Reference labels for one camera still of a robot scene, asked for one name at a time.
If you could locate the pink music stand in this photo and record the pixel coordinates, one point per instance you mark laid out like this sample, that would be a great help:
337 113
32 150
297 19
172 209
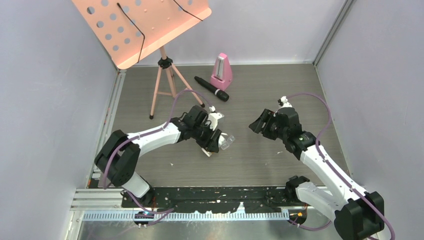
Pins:
131 30

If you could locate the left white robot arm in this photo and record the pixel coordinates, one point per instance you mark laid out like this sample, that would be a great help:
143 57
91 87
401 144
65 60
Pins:
118 157

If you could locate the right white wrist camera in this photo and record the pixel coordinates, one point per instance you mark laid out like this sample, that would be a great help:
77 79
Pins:
283 102

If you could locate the pink metronome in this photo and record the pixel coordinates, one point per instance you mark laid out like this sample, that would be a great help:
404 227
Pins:
222 74

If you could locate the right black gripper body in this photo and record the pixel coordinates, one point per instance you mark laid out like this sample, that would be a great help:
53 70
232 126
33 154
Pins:
280 133

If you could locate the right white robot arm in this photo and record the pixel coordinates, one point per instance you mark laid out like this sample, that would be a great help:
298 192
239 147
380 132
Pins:
355 213

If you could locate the clear plastic pill organizer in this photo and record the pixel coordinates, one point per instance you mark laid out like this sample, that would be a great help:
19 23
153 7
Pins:
225 141

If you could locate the black microphone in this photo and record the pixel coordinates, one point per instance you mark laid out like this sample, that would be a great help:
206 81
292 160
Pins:
220 94

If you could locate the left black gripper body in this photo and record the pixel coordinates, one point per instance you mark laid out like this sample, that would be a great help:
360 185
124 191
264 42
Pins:
201 133

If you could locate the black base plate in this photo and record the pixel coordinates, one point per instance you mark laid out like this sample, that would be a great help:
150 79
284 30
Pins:
216 200

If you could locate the white pill bottle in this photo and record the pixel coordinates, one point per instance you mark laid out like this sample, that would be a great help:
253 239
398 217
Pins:
210 147

